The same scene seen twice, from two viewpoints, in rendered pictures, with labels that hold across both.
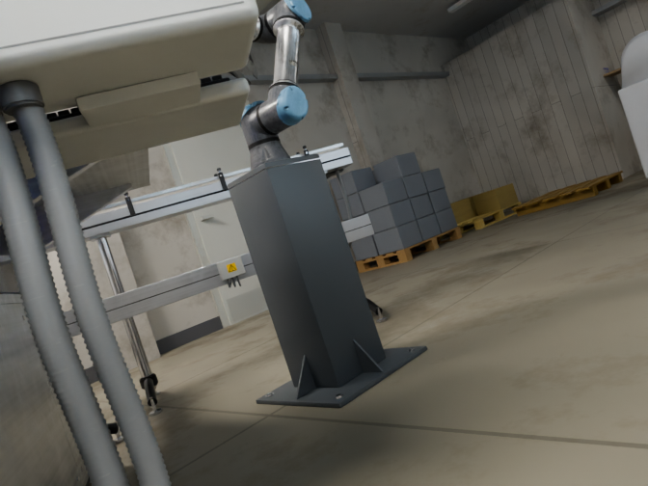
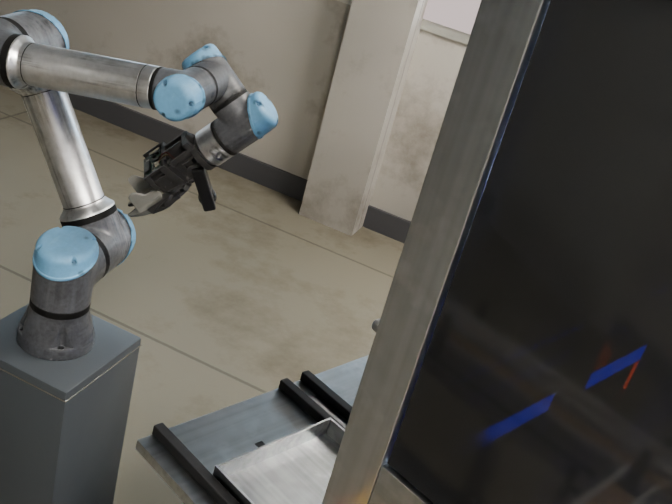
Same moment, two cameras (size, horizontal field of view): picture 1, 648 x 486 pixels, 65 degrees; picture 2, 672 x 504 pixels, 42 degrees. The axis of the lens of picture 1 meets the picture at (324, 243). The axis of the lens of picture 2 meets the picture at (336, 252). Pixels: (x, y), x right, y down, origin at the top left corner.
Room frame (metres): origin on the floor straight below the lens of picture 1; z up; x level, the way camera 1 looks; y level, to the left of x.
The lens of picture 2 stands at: (2.15, 1.58, 1.87)
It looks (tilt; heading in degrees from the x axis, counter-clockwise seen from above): 26 degrees down; 238
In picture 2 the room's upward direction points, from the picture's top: 16 degrees clockwise
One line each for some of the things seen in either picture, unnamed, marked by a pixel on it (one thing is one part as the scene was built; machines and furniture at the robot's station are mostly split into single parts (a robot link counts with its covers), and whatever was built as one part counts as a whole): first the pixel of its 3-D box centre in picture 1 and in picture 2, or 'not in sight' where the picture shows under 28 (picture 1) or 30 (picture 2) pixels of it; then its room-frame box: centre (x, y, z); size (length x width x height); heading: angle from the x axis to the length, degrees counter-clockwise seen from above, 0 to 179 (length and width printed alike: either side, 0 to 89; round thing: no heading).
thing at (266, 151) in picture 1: (267, 155); (58, 318); (1.82, 0.09, 0.84); 0.15 x 0.15 x 0.10
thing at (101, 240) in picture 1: (125, 311); not in sight; (2.41, 1.00, 0.46); 0.09 x 0.09 x 0.77; 19
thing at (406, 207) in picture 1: (396, 209); not in sight; (5.83, -0.92, 0.55); 1.09 x 0.73 x 1.10; 132
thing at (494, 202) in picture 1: (474, 211); not in sight; (6.86, -2.09, 0.20); 1.12 x 0.77 x 0.41; 132
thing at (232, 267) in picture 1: (230, 268); not in sight; (2.52, 0.48, 0.50); 0.12 x 0.05 x 0.09; 109
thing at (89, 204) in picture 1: (82, 217); not in sight; (1.59, 0.69, 0.79); 0.34 x 0.03 x 0.13; 109
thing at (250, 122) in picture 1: (258, 123); (66, 267); (1.81, 0.09, 0.96); 0.13 x 0.12 x 0.14; 50
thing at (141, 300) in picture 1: (233, 269); not in sight; (2.59, 0.48, 0.49); 1.60 x 0.08 x 0.12; 109
